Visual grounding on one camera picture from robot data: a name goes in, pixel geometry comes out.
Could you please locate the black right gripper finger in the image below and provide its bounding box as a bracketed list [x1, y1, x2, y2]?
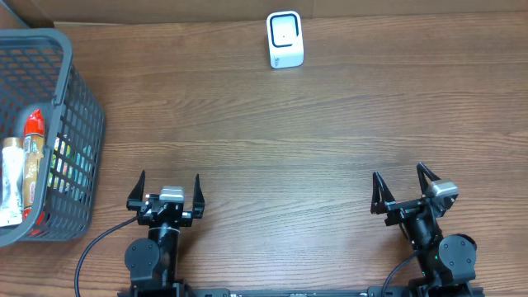
[370, 172, 395, 215]
[416, 162, 440, 195]

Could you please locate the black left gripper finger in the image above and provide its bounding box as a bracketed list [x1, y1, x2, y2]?
[192, 174, 205, 219]
[126, 171, 145, 211]

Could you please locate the green snack packet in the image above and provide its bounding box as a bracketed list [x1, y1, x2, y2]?
[47, 137, 79, 195]

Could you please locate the orange spaghetti packet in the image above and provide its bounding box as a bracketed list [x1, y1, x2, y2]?
[22, 109, 45, 220]

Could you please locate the white tube gold cap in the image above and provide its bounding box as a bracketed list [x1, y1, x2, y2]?
[1, 137, 24, 227]

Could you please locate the teal tissue packet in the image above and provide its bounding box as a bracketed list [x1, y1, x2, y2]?
[74, 145, 92, 201]

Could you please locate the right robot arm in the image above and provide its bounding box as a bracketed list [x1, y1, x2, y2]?
[370, 163, 483, 296]

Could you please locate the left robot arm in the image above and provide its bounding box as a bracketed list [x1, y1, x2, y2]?
[117, 173, 205, 297]

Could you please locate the white barcode scanner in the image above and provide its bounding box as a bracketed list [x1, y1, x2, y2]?
[266, 11, 304, 69]

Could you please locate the grey plastic mesh basket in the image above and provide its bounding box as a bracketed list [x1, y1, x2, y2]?
[1, 29, 106, 247]

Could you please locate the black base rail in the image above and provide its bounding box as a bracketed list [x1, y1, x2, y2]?
[116, 285, 485, 297]

